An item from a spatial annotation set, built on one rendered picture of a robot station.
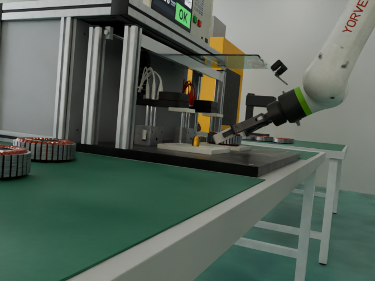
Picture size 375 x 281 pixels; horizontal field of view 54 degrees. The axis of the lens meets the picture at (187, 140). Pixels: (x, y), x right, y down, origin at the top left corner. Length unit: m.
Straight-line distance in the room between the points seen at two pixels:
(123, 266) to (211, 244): 0.16
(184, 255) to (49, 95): 0.73
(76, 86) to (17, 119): 0.20
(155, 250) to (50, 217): 0.11
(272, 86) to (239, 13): 1.43
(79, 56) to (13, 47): 0.21
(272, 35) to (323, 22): 0.82
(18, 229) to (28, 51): 0.78
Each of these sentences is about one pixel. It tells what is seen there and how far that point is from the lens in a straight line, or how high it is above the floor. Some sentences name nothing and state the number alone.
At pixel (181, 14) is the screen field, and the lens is 1.17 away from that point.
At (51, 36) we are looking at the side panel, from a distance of 1.01.
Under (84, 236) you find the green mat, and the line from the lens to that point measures 0.30.
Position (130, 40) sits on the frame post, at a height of 1.02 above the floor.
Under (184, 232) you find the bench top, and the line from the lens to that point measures 0.33.
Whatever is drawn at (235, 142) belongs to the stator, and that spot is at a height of 0.79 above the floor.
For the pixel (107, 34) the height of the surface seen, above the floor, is 1.03.
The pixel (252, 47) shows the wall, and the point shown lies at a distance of 6.60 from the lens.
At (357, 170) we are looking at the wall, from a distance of 6.25.
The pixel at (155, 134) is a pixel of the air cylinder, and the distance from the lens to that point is 1.03.
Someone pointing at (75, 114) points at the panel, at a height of 0.84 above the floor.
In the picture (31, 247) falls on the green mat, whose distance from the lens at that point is 0.28.
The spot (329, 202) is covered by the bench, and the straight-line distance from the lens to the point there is 2.55.
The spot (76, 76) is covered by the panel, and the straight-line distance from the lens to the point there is 0.95.
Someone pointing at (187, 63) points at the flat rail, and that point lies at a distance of 1.13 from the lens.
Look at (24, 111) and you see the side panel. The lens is 1.05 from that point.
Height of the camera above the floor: 0.84
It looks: 3 degrees down
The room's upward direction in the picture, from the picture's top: 5 degrees clockwise
